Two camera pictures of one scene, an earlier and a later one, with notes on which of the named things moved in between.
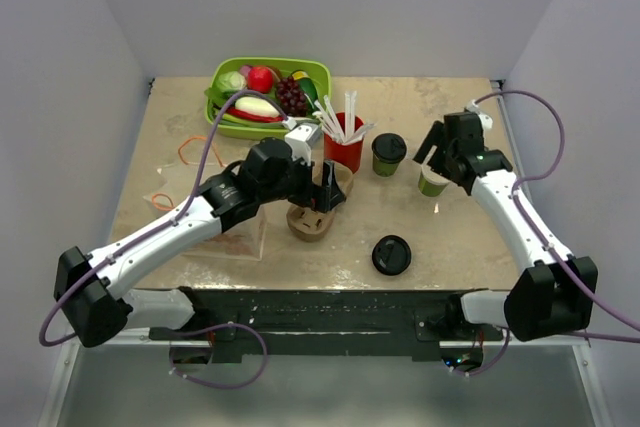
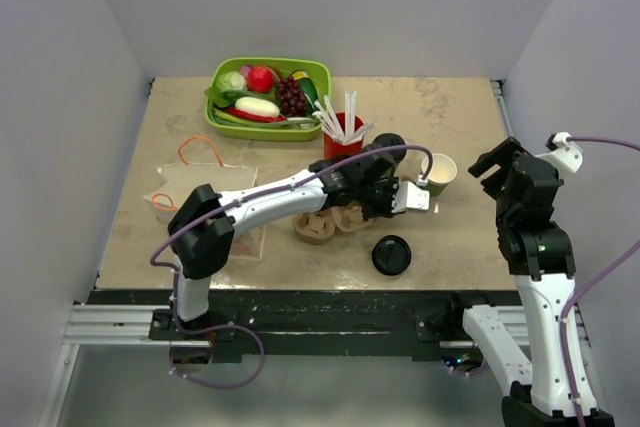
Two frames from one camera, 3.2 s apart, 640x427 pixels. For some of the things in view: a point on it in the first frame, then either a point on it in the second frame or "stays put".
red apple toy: (260, 79) stays put
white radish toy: (256, 105) stays put
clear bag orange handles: (174, 186) stays put
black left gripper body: (296, 185) -> (376, 199)
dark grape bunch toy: (290, 97) stays put
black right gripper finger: (429, 141) -> (502, 156)
